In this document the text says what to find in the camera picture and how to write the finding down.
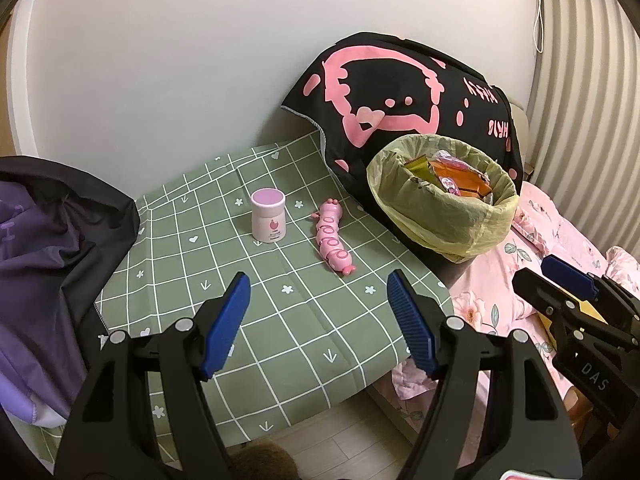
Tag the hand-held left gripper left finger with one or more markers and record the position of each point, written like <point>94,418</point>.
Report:
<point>225,325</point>

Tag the yellow red snack wrapper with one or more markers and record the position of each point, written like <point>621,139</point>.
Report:
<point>416,170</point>

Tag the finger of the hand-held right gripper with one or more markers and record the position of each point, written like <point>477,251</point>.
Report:
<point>570,275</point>
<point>545,292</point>

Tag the purple black jacket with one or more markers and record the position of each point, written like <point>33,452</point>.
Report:
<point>50,260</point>

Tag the pink lidded jar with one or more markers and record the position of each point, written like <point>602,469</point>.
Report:
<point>268,215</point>

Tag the beige headboard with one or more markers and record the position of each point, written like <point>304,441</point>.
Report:
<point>522,140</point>

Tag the pink floral bedding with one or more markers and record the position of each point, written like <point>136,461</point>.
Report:
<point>500,300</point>

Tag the yellow pink snack wrapper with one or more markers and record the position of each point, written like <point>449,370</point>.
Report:
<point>455,162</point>

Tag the brown fuzzy object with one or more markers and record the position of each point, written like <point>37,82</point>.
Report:
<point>265,460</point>

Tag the trash bin with yellow bag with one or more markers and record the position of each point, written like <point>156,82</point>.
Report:
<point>440,225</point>

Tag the grey pleated curtain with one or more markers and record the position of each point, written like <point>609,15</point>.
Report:
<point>585,110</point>

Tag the black cloth with pink print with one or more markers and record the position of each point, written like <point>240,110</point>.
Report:
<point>450,90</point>

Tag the green checked tablecloth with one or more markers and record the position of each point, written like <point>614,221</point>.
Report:
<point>200,240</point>

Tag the orange snack packet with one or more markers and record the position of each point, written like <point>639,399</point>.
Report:
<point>472,180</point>

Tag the pink caterpillar toy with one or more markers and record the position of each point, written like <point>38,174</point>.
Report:
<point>332,240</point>

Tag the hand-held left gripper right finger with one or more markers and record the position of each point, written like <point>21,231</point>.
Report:
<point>412,325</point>

